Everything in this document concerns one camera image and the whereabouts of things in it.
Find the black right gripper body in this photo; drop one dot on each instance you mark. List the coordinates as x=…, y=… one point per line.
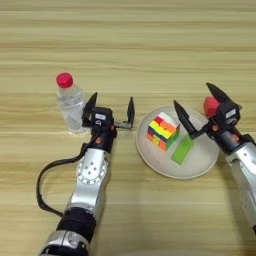
x=228, y=138

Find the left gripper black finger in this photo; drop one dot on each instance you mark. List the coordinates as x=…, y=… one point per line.
x=88, y=111
x=131, y=113

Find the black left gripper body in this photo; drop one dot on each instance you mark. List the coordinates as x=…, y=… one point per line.
x=103, y=140

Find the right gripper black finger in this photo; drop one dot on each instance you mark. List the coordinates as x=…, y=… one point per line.
x=185, y=118
x=221, y=96

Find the clear bottle with red cap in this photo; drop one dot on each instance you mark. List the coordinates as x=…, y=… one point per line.
x=70, y=106

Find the multicolour puzzle cube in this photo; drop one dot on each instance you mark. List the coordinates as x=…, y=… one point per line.
x=163, y=131

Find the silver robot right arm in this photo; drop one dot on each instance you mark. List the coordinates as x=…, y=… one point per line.
x=246, y=180

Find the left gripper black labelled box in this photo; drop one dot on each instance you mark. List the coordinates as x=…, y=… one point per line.
x=101, y=118

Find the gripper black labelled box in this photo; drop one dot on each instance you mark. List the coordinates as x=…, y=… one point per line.
x=228, y=115
x=101, y=118

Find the small red cube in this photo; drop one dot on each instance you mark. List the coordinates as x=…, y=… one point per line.
x=210, y=107

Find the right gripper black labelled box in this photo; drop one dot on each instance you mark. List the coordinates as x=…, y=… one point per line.
x=228, y=115

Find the green rectangular block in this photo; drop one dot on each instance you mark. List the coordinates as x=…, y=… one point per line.
x=181, y=153

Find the round white plate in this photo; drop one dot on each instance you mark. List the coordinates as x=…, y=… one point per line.
x=200, y=160

